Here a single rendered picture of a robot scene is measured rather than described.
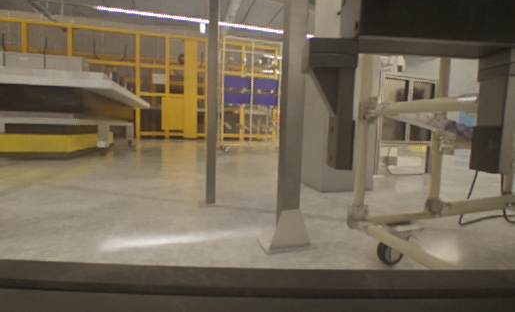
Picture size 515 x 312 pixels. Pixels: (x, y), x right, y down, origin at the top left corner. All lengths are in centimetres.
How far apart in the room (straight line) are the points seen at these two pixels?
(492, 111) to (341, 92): 14
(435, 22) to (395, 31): 3
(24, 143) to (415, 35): 345
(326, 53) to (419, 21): 7
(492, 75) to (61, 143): 332
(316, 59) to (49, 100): 313
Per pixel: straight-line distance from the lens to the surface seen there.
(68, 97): 319
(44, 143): 341
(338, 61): 21
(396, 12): 23
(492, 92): 29
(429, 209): 99
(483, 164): 29
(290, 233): 88
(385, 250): 86
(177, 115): 798
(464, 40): 25
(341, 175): 172
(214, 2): 140
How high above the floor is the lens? 39
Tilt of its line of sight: 5 degrees down
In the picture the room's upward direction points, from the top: 2 degrees clockwise
